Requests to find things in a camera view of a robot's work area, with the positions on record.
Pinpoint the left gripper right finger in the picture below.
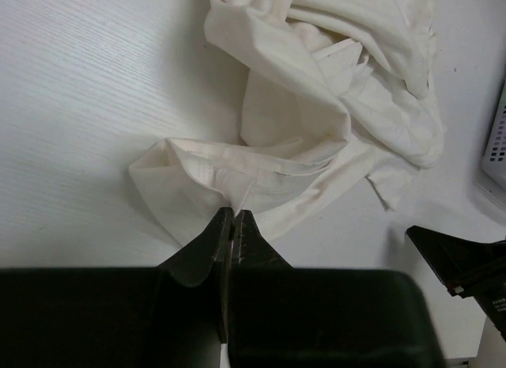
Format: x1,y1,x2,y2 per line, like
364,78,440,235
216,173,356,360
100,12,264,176
228,211,445,367

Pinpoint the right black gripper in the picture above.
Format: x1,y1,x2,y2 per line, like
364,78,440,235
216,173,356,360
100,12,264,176
406,226,505,340

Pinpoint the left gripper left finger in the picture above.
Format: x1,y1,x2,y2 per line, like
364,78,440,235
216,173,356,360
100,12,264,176
1,208,233,367

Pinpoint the cream white t-shirt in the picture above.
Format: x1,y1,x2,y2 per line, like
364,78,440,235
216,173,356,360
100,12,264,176
129,0,445,245

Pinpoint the white plastic basket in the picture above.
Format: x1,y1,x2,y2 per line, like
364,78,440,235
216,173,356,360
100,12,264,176
477,79,506,211

